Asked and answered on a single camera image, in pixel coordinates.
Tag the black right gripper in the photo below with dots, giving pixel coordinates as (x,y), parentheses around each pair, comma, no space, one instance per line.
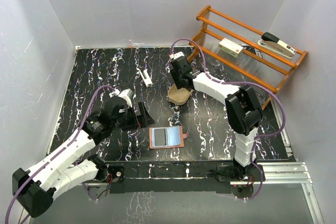
(175,76)

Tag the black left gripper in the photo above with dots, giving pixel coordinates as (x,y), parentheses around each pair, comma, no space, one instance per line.
(143,120)

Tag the beige oval card tray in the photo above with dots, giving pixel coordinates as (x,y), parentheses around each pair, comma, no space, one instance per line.
(179,96)

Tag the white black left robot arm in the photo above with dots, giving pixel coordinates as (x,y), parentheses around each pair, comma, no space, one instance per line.
(36,188)

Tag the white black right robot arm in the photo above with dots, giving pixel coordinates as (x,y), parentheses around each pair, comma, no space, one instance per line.
(243,110)

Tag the white staple remover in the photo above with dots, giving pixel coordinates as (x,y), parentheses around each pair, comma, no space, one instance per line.
(145,78)

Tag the white red staples box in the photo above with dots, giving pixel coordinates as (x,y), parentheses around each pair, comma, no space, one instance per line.
(230,47)

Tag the orange wooden shelf rack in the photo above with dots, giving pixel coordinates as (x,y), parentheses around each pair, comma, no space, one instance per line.
(255,63)

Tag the black beige stapler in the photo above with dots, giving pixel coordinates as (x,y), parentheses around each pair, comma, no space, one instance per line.
(274,44)

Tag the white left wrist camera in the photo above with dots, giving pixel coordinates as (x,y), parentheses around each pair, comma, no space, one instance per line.
(127,95)

